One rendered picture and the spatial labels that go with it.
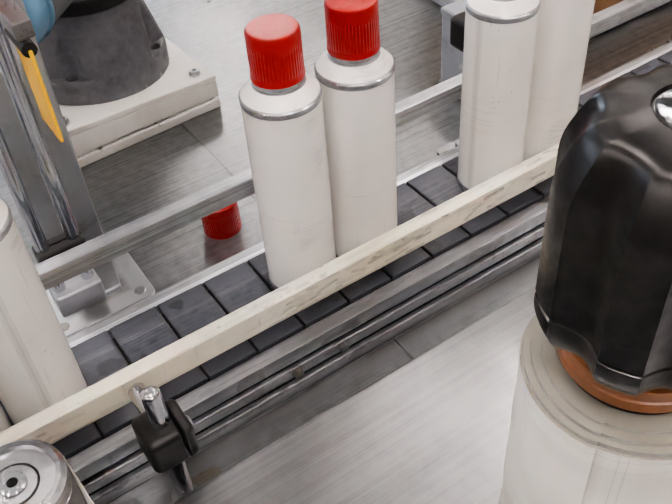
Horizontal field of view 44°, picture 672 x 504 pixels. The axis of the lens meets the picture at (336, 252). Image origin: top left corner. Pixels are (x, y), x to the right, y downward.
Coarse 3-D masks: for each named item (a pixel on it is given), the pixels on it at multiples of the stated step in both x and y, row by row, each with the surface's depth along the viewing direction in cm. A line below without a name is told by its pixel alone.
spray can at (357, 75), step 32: (352, 0) 50; (352, 32) 50; (320, 64) 53; (352, 64) 52; (384, 64) 52; (352, 96) 52; (384, 96) 53; (352, 128) 54; (384, 128) 55; (352, 160) 56; (384, 160) 56; (352, 192) 58; (384, 192) 58; (352, 224) 60; (384, 224) 60
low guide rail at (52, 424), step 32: (544, 160) 65; (480, 192) 63; (512, 192) 65; (416, 224) 61; (448, 224) 62; (352, 256) 59; (384, 256) 60; (288, 288) 57; (320, 288) 58; (224, 320) 55; (256, 320) 56; (160, 352) 53; (192, 352) 54; (96, 384) 52; (128, 384) 52; (160, 384) 54; (32, 416) 50; (64, 416) 50; (96, 416) 52
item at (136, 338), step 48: (432, 192) 68; (528, 192) 68; (432, 240) 64; (192, 288) 62; (240, 288) 62; (96, 336) 59; (144, 336) 59; (288, 336) 59; (192, 384) 56; (96, 432) 53
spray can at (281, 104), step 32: (256, 32) 48; (288, 32) 48; (256, 64) 49; (288, 64) 49; (256, 96) 50; (288, 96) 50; (320, 96) 51; (256, 128) 51; (288, 128) 50; (320, 128) 52; (256, 160) 53; (288, 160) 52; (320, 160) 54; (256, 192) 56; (288, 192) 54; (320, 192) 55; (288, 224) 56; (320, 224) 57; (288, 256) 58; (320, 256) 59
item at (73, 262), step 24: (624, 0) 73; (648, 0) 73; (600, 24) 71; (432, 96) 64; (456, 96) 66; (408, 120) 64; (216, 192) 57; (240, 192) 58; (144, 216) 56; (168, 216) 56; (192, 216) 57; (96, 240) 54; (120, 240) 54; (144, 240) 56; (48, 264) 53; (72, 264) 53; (96, 264) 54; (48, 288) 53
